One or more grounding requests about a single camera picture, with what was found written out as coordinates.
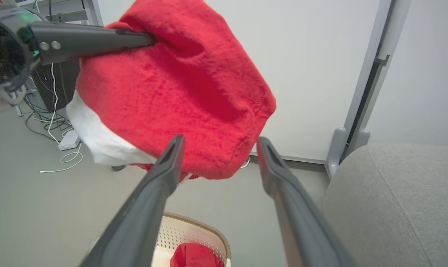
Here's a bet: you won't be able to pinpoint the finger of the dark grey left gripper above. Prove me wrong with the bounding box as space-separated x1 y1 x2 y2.
29 22 157 66

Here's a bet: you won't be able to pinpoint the white power strip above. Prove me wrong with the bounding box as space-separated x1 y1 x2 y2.
58 129 82 151

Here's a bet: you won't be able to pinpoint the grey partition frame post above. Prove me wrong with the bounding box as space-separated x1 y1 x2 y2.
325 0 412 178

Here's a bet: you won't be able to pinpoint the white partition panel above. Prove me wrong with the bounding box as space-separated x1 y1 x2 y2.
98 0 381 164

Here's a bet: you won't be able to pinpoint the grey metal desk frame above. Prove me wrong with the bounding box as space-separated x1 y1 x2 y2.
15 0 104 27

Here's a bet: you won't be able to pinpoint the plain red garment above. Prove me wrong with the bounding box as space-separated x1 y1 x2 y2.
170 243 225 267

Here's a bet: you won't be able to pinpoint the cream perforated laundry basket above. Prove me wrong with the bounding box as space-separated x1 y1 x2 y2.
151 212 232 267

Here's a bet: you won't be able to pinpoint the thin white cable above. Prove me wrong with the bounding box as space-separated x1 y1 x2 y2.
40 63 84 174

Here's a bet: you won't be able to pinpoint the red garment with white trim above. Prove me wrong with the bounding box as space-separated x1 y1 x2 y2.
65 0 277 182

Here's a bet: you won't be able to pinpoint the grey fabric sofa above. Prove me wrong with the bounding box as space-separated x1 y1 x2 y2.
323 142 448 267

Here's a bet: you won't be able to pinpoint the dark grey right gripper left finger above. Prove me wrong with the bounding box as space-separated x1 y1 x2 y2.
79 135 186 267

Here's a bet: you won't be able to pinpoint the black floor cables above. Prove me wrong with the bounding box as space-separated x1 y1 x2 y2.
23 92 74 142

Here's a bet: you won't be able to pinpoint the black computer tower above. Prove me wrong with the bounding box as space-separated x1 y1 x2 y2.
32 59 80 112

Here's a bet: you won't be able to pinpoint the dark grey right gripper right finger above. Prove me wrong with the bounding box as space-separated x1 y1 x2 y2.
256 136 356 267

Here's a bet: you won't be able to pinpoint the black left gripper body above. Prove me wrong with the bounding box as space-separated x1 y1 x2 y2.
0 4 46 95

